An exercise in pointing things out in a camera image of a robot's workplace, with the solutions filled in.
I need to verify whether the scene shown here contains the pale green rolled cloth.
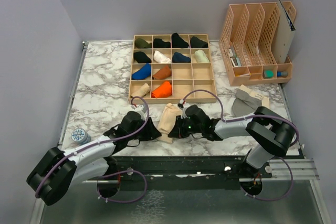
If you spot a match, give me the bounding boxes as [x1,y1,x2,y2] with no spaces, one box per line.
[194,50,209,63]

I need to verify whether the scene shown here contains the brown rolled cloth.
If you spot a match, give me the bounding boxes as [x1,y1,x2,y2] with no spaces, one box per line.
[153,65,172,80]

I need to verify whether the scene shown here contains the wooden compartment tray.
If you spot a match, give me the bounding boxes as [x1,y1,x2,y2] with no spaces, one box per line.
[128,44,217,104]

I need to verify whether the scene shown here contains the black rolled cloth left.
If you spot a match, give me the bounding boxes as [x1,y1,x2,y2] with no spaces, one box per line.
[133,51,152,63]

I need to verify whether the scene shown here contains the white rolled cloth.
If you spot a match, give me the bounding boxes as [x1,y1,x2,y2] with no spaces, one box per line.
[153,50,171,63]

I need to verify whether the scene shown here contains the pink file organizer rack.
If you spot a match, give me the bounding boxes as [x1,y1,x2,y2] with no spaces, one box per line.
[219,2,292,86]

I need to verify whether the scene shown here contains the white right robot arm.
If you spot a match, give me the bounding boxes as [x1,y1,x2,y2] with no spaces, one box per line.
[168,105,299,177]

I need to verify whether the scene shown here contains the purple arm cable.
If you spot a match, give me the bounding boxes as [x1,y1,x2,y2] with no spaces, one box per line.
[35,95,150,204]
[178,89,300,202]

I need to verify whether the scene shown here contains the olive green rolled cloth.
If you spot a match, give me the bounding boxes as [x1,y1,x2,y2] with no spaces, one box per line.
[134,38,152,49]

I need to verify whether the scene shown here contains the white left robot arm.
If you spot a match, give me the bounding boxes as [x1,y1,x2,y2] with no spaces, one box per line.
[26,105,161,206]

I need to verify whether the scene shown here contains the blue grey cylinder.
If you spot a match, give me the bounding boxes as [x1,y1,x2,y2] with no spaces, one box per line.
[277,71,288,78]

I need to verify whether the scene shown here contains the grey folder in rack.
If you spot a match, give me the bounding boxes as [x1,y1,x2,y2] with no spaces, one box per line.
[271,0,297,64]

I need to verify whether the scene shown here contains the orange rolled cloth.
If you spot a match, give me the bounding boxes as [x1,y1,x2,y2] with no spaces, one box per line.
[151,81,173,99]

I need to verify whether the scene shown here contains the black rolled cloth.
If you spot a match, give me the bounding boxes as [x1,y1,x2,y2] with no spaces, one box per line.
[133,51,152,63]
[171,33,189,48]
[153,38,171,48]

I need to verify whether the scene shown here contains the blue rolled cloth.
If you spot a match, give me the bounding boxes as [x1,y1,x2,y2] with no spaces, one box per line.
[131,63,152,80]

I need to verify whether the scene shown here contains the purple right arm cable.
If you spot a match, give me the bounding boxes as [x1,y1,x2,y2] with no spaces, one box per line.
[178,89,300,202]

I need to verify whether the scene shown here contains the cards in rack slot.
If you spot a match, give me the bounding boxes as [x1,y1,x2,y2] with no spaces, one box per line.
[228,46,250,77]

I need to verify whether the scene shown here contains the cream folded underwear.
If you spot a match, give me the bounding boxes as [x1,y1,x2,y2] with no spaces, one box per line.
[236,85,270,109]

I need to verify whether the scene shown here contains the grey underwear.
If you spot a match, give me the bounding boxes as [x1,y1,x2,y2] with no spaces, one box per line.
[232,88,264,116]

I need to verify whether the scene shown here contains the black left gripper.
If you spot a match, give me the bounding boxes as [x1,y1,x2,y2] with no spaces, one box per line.
[128,117,161,141]

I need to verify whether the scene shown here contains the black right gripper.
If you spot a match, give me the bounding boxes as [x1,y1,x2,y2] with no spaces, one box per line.
[171,115,204,139]

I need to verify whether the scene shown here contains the beige boxer underwear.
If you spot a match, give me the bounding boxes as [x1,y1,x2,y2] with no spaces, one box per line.
[157,103,182,144]

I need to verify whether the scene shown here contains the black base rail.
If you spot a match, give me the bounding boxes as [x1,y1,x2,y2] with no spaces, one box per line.
[96,156,272,193]

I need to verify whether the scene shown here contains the beige rolled cloth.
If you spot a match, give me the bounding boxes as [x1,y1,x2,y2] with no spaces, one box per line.
[131,83,150,98]

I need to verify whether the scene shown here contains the dark green rolled cloth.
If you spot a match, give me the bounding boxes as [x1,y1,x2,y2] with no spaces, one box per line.
[190,36,208,48]

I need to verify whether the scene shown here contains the navy rolled cloth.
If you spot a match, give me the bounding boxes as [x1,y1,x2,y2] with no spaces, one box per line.
[172,52,191,63]

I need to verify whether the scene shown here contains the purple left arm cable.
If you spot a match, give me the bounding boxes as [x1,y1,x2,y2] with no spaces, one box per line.
[35,95,150,204]

